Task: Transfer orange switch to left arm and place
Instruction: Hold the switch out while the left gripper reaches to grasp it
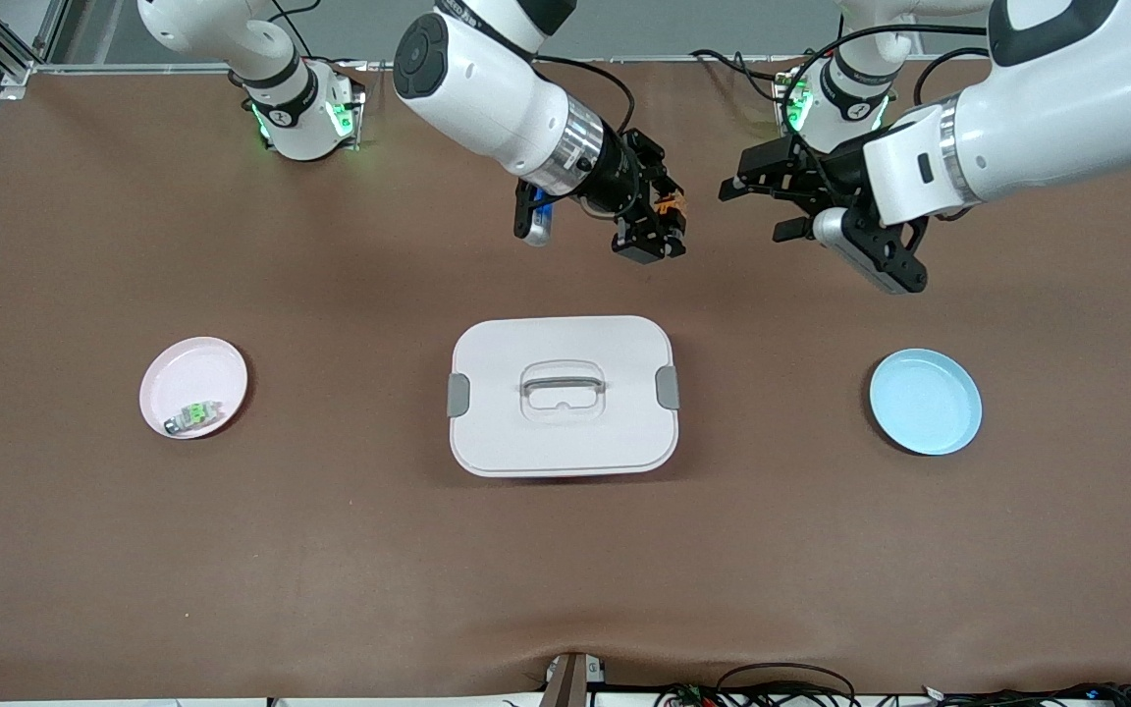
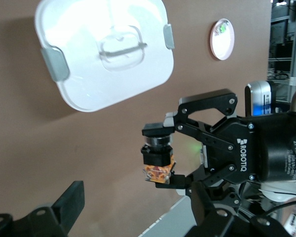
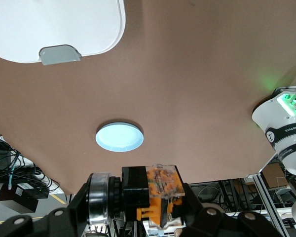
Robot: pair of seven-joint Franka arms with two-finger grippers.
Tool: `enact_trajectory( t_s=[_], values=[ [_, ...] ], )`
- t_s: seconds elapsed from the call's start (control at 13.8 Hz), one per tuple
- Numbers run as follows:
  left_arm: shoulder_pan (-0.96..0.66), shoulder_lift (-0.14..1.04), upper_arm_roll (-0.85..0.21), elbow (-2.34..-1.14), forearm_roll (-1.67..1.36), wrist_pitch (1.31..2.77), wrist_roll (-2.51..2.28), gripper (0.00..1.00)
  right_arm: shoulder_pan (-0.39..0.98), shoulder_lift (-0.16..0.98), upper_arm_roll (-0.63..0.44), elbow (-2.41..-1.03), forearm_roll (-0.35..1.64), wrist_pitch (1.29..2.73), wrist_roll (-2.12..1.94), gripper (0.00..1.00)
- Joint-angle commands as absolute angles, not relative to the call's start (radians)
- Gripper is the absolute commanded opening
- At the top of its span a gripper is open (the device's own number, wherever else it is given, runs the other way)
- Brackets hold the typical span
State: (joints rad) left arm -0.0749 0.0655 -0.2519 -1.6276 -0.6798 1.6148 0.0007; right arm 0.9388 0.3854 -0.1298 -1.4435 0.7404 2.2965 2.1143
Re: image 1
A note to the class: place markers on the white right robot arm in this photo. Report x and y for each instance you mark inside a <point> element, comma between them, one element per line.
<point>487,88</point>

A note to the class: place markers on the light blue round plate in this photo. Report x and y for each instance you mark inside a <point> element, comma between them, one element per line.
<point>926,403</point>

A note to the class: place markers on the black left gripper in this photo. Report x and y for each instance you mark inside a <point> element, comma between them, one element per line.
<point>814,175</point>

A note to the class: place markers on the aluminium table edge rail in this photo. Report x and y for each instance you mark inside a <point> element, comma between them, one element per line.
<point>134,67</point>

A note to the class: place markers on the white lidded storage box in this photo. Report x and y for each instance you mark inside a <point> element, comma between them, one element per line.
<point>565,432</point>

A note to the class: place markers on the orange electrical switch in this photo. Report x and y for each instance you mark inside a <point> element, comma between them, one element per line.
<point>669,206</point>

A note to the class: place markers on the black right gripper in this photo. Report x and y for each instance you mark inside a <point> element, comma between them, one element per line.
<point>621,179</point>

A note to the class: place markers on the brown table cover mat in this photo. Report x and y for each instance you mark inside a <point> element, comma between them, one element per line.
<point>330,540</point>

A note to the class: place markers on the green electrical switch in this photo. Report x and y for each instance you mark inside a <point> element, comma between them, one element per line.
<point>194,416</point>

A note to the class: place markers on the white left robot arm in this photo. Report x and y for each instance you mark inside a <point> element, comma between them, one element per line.
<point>1066,118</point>

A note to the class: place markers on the pink round plate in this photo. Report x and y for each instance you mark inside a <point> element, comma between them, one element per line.
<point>194,378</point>

